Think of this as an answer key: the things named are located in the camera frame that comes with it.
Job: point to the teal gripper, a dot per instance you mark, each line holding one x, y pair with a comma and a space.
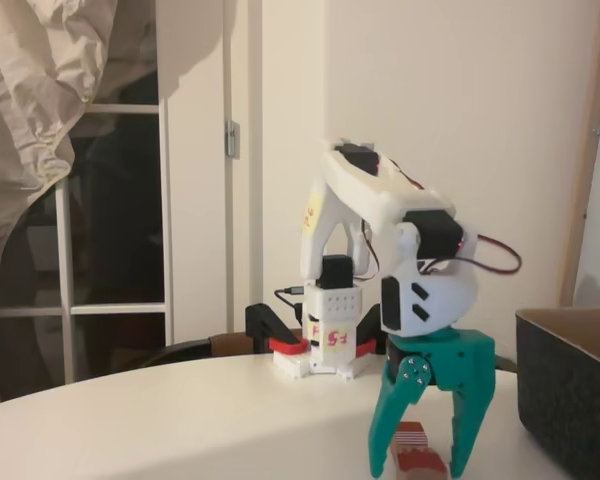
452, 356

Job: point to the red striped wooden block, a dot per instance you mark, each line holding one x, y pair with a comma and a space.
412, 437

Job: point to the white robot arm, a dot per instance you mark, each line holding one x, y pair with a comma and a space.
360, 195

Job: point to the dark grey felt box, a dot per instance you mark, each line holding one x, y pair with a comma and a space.
570, 400

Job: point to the black clamp with red pad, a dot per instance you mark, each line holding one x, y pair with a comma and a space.
260, 320
370, 325

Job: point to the white framed glass door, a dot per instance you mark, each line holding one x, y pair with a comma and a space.
166, 225

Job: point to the metal door hinge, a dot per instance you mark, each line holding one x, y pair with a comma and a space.
232, 140

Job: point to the beige crumpled curtain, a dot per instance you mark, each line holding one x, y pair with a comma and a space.
30, 100

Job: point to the wooden frame with frosted panel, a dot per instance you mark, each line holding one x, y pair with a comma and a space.
587, 150

